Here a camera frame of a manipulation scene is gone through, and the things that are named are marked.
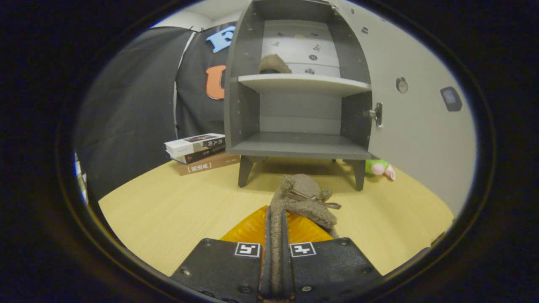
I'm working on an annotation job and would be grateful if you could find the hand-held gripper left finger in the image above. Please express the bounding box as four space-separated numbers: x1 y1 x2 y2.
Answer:
171 205 272 303

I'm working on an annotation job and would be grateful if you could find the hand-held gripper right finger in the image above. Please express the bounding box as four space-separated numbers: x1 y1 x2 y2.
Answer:
281 210 384 303

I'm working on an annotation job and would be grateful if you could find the brown fuzzy shoe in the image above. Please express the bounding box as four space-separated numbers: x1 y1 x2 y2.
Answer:
258 54 293 75
269 174 342 295

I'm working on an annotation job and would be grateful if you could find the grey shoe cabinet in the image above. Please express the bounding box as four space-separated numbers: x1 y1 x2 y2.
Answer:
223 0 374 192

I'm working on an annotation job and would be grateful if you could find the light grey shoe cabinet door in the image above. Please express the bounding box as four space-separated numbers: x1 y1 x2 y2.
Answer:
331 0 477 218

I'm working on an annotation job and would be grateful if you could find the metal door hinge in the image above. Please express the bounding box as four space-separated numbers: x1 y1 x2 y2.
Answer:
364 102 383 128

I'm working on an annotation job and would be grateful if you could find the brown book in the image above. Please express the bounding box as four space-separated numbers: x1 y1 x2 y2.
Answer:
176 153 241 176

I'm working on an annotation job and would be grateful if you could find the green and pink plush toy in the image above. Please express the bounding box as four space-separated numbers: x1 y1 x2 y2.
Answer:
365 159 397 182

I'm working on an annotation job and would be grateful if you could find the black book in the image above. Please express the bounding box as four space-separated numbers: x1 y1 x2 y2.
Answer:
170 146 227 165

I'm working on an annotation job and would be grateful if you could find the black backdrop cloth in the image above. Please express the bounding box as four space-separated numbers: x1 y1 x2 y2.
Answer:
76 23 237 203

